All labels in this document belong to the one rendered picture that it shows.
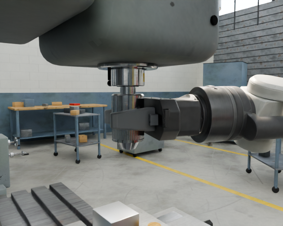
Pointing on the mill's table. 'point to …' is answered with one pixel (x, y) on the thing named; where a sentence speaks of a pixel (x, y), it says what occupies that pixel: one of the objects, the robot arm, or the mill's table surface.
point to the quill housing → (135, 33)
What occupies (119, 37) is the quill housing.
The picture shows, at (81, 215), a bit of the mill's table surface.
